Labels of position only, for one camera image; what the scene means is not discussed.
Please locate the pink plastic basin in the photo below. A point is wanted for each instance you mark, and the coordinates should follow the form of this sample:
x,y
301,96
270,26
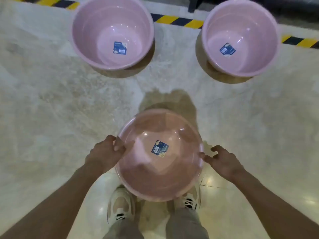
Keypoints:
x,y
159,171
259,34
99,34

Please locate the person's right forearm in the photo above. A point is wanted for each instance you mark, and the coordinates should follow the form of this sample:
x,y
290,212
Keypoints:
x,y
274,211

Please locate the yellow black hazard tape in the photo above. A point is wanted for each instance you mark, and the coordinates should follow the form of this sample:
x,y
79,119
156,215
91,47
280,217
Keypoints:
x,y
172,19

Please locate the person's left hand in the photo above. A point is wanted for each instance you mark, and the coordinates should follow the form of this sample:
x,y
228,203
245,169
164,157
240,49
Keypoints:
x,y
104,156

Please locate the person's right hand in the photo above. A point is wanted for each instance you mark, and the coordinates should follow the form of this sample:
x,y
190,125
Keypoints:
x,y
226,164

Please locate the white sneaker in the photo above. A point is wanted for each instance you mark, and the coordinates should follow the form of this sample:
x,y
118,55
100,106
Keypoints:
x,y
189,202
119,204

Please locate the grey trousers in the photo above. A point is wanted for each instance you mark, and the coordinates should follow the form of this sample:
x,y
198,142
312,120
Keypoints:
x,y
184,226

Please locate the person's left forearm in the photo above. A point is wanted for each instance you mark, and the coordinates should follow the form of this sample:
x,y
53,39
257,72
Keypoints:
x,y
49,209

